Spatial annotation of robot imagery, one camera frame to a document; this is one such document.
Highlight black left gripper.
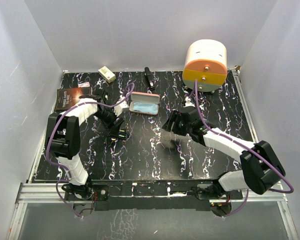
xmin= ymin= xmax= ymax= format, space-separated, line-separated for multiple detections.
xmin=93 ymin=107 xmax=124 ymax=136

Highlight black sunglasses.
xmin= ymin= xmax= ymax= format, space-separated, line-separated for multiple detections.
xmin=104 ymin=129 xmax=130 ymax=146

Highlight light blue cleaning cloth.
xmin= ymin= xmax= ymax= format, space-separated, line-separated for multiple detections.
xmin=132 ymin=102 xmax=159 ymax=114

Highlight pink glasses case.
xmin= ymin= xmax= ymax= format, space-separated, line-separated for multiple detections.
xmin=129 ymin=91 xmax=160 ymax=116

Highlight round drawer cabinet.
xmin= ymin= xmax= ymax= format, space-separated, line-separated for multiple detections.
xmin=182 ymin=39 xmax=228 ymax=92

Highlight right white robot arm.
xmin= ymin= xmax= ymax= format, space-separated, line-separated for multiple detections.
xmin=162 ymin=106 xmax=286 ymax=199

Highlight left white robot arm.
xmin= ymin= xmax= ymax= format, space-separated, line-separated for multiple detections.
xmin=45 ymin=90 xmax=128 ymax=200

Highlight black marker pen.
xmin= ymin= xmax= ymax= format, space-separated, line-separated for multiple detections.
xmin=144 ymin=67 xmax=155 ymax=91

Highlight small pink card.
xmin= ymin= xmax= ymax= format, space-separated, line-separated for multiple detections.
xmin=78 ymin=82 xmax=91 ymax=88

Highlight small cream box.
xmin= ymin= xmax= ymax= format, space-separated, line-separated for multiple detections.
xmin=98 ymin=66 xmax=116 ymax=83

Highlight dark book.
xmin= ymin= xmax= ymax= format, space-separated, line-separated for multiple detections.
xmin=54 ymin=87 xmax=92 ymax=111

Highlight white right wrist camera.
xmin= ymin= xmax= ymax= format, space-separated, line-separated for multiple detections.
xmin=184 ymin=98 xmax=195 ymax=107

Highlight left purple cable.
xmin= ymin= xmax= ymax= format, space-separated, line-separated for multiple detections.
xmin=46 ymin=82 xmax=136 ymax=219

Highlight purple cable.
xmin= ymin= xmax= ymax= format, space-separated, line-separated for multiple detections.
xmin=46 ymin=82 xmax=136 ymax=219
xmin=189 ymin=79 xmax=295 ymax=218

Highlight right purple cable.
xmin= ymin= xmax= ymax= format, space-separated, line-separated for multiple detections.
xmin=189 ymin=79 xmax=295 ymax=218

